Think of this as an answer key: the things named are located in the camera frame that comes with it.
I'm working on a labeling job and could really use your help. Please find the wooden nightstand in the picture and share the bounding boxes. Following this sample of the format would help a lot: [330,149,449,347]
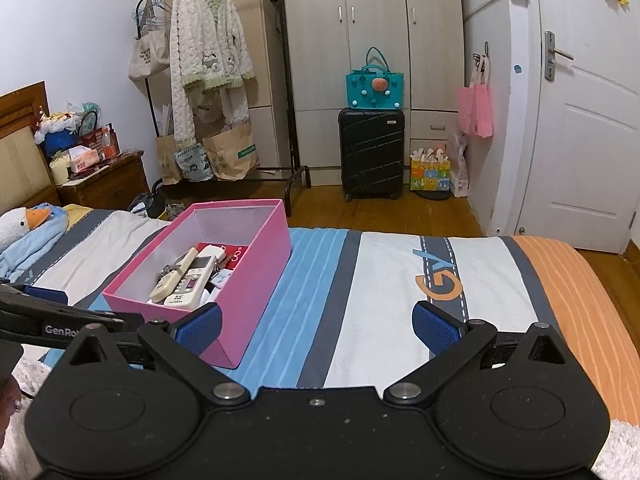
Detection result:
[55,150,151,211]

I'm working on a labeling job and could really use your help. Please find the white goose plush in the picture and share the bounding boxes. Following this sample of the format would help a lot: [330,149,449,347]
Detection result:
[0,206,53,253]

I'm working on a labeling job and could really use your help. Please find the striped bedspread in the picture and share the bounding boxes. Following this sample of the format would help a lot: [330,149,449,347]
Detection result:
[0,205,640,480]

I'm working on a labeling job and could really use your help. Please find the dark bag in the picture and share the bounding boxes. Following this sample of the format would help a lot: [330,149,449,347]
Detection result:
[127,190,168,219]

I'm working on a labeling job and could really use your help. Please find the metal door handle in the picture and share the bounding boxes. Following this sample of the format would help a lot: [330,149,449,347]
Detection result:
[544,31,575,83]

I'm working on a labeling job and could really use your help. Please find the teal felt handbag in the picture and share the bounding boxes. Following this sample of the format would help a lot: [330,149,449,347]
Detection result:
[346,47,405,110]

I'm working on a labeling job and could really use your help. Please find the blue round container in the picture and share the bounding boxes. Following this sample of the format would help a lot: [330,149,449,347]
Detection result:
[40,127,81,158]

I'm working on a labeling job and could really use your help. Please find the white wardrobe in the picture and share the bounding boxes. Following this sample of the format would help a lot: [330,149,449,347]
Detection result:
[277,0,468,186]

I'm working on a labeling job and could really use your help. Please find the wooden headboard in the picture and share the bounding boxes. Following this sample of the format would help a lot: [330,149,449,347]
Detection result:
[0,81,61,216]

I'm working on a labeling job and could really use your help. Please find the black suitcase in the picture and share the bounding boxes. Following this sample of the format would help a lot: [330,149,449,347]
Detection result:
[338,106,406,203]

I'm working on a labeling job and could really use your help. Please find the colourful gift bag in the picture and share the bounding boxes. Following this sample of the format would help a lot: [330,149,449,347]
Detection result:
[410,145,452,192]

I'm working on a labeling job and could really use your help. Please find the plain brown paper bag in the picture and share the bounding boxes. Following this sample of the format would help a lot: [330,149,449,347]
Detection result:
[155,132,183,186]

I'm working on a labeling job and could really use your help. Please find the brown paper bag green label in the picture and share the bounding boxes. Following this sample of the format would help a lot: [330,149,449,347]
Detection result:
[202,120,261,181]

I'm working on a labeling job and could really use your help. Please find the red pump bottle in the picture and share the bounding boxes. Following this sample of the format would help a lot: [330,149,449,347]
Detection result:
[100,127,121,158]

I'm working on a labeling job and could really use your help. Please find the black metal clothes rack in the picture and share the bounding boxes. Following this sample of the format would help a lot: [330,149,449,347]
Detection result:
[132,0,312,205]

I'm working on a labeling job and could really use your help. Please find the white plastic bag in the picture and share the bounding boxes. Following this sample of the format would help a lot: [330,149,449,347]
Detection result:
[451,132,471,198]

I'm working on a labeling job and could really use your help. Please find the light blue blanket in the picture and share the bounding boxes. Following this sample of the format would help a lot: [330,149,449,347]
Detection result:
[0,202,69,281]

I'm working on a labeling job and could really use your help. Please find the pink and white tissue box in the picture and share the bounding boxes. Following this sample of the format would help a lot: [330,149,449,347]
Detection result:
[67,146,101,173]

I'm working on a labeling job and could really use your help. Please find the beige wardrobe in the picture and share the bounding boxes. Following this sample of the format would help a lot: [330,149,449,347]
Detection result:
[162,0,296,171]

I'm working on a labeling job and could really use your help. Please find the cream cylindrical container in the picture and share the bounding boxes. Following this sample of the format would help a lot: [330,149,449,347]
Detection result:
[49,151,71,186]

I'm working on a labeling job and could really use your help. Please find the white door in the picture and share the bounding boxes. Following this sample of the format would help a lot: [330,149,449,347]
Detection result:
[517,0,640,254]

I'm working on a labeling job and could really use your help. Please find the canvas tote bag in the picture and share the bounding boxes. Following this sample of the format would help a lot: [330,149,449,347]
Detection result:
[128,27,172,81]

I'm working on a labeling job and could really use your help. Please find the yellow bed sheet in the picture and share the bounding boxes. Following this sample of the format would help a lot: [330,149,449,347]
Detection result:
[62,204,95,228]

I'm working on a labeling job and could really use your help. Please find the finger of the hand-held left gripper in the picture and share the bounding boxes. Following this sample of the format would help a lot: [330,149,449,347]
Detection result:
[22,286,69,306]

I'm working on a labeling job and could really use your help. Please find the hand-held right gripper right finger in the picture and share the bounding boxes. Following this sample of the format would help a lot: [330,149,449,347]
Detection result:
[382,300,569,408]

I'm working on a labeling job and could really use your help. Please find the bunch of clothes hangers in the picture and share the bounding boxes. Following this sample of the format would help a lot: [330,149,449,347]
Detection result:
[132,0,173,31]

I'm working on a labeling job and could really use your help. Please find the pink cardboard box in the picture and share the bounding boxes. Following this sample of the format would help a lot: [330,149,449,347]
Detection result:
[101,198,292,370]

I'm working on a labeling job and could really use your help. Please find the crumpled pale green bag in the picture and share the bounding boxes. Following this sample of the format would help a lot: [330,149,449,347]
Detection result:
[65,101,101,126]

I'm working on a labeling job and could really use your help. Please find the grey-blue printed bag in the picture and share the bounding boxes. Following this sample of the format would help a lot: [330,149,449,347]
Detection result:
[173,144,215,182]

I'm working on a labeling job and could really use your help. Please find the white knitted cardigan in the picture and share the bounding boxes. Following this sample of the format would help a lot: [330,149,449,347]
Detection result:
[169,0,257,146]

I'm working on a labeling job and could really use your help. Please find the red printed flat box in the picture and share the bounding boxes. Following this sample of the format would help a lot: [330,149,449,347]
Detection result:
[197,242,250,271]

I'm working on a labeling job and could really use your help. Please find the white and yellow bouquet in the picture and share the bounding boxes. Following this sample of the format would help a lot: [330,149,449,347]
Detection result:
[32,105,76,143]

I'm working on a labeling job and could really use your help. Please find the wide cream remote control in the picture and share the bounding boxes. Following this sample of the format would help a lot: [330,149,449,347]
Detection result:
[164,255,218,309]

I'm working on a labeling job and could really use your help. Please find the white fluffy blanket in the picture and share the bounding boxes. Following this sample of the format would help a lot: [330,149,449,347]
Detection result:
[592,417,640,480]

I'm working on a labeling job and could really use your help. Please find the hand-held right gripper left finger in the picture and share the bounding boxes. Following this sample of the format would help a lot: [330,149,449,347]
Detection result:
[66,302,251,409]

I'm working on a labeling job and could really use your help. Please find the pink paper bag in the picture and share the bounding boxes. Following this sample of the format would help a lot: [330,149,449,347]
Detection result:
[457,55,496,139]

